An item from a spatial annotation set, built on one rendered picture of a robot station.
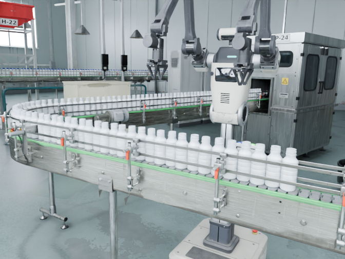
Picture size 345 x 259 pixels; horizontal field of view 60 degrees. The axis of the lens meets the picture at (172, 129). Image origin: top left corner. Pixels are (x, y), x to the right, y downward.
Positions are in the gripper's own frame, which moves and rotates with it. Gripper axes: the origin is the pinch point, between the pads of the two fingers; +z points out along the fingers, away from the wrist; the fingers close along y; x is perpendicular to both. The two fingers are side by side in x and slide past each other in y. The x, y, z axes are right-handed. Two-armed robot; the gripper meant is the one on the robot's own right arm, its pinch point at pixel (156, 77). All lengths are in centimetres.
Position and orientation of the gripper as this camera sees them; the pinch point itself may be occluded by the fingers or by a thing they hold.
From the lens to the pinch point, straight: 159.5
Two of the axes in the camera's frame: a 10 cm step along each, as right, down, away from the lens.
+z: -0.4, 9.8, 1.7
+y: -5.0, 1.3, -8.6
